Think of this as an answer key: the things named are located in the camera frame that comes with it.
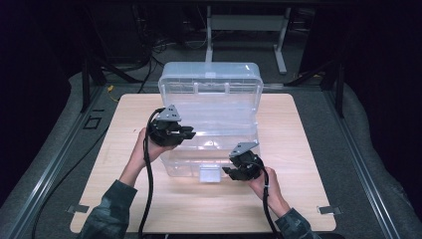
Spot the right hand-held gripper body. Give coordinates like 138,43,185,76
228,141,266,182

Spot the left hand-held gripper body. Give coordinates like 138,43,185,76
146,104,187,147

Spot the clear plastic storage box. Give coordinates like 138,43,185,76
157,61,265,184

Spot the person's left hand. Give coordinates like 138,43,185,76
130,126,175,168

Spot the person's right hand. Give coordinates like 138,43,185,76
248,166,284,204

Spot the black stand leg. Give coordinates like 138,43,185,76
80,58,107,114
333,61,346,119

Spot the grey tape strip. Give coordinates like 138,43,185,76
66,203,91,215
316,205,343,216

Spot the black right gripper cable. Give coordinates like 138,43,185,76
255,158,283,239

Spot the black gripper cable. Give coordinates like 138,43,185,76
255,158,283,239
137,107,167,239

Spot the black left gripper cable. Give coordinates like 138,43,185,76
137,107,167,239

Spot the yellow cable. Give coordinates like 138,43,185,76
105,85,119,104

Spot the bundle of black cables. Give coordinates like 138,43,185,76
130,4,177,95

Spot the black floor cable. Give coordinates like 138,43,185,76
30,127,111,239

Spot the grey metal floor rail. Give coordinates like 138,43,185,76
322,89,402,239
5,87,106,239

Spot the white metal table frame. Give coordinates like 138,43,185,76
204,5,293,76

